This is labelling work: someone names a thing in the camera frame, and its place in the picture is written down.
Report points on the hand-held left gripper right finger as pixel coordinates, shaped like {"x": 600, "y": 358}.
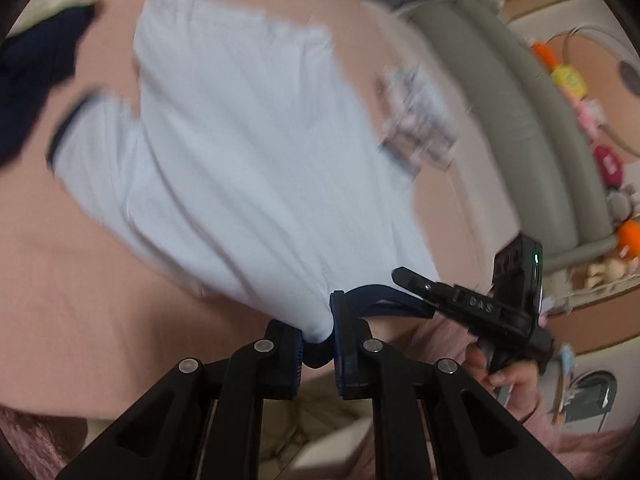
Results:
{"x": 338, "y": 340}

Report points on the row of hanging plush toys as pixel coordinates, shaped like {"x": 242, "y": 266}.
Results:
{"x": 567, "y": 80}

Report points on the person's right forearm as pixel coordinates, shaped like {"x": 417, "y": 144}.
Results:
{"x": 575, "y": 455}

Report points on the person's pink fuzzy clothing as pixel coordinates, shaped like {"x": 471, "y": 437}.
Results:
{"x": 30, "y": 440}

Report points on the pink bed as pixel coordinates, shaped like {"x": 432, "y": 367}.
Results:
{"x": 50, "y": 260}

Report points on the person's right hand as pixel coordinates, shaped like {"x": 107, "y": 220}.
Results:
{"x": 520, "y": 385}

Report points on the light blue t-shirt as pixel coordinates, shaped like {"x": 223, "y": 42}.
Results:
{"x": 240, "y": 160}

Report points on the grey plastic bin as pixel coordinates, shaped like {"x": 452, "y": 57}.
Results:
{"x": 590, "y": 395}

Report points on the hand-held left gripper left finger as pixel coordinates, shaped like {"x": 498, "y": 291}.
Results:
{"x": 294, "y": 360}

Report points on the navy garment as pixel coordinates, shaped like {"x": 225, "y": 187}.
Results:
{"x": 30, "y": 80}

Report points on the pink white printed garment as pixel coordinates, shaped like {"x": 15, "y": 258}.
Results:
{"x": 415, "y": 115}

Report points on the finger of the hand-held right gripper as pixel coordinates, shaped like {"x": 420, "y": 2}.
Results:
{"x": 420, "y": 285}

